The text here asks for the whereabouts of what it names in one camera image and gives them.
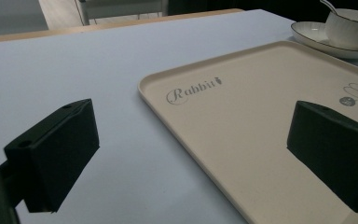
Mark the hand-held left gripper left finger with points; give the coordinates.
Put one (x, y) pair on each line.
(52, 155)

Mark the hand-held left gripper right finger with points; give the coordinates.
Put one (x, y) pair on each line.
(335, 155)

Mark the beige printed tray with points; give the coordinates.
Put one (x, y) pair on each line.
(245, 130)

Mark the white saucer with dark rim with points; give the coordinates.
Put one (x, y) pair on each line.
(313, 35)

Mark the white ribbed cup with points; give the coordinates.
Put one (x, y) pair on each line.
(351, 31)

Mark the white spoon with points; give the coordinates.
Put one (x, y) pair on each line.
(328, 5)

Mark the white chair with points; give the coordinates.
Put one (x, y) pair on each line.
(121, 9)

